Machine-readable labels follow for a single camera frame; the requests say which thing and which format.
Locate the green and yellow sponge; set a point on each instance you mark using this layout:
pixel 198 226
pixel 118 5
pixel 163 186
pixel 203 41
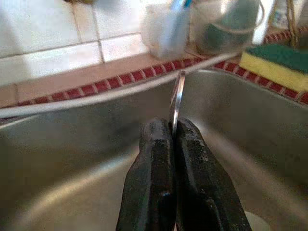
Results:
pixel 276 61

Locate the steel spoon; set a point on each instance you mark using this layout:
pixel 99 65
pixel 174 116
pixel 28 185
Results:
pixel 177 96

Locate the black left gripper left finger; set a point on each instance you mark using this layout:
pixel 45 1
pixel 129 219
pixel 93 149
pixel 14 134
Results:
pixel 149 183

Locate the clear toothbrush cup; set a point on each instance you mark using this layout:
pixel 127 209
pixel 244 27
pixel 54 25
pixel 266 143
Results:
pixel 163 41

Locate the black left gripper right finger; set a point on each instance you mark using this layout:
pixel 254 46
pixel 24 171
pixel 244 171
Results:
pixel 202 183

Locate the clear measuring jug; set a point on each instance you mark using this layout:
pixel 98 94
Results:
pixel 226 33

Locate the steel sink basin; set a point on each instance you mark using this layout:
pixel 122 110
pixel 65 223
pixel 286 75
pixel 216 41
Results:
pixel 72 156

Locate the white detergent bottle yellow cap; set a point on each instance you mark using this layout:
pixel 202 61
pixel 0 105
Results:
pixel 263 21

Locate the blue white toothbrush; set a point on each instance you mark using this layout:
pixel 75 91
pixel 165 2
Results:
pixel 179 14

